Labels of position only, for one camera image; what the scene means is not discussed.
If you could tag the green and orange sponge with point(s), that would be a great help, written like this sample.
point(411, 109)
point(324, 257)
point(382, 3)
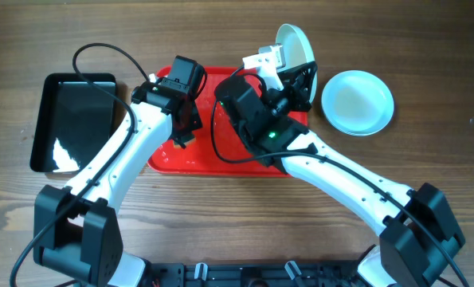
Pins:
point(183, 141)

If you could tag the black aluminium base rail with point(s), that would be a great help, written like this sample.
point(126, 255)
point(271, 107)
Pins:
point(289, 274)

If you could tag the black rectangular water tray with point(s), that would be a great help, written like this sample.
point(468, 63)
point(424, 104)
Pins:
point(74, 122)

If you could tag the red plastic serving tray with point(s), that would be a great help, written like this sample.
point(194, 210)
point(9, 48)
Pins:
point(199, 158)

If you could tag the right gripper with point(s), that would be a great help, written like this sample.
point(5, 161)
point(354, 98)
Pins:
point(297, 89)

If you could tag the light blue plate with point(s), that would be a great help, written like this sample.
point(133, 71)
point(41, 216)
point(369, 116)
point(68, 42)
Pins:
point(297, 49)
point(357, 103)

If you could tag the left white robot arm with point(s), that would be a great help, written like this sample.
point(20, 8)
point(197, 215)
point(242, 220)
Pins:
point(76, 231)

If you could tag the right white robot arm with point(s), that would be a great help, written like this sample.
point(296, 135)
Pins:
point(418, 233)

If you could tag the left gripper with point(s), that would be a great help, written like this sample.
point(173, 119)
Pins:
point(185, 133)

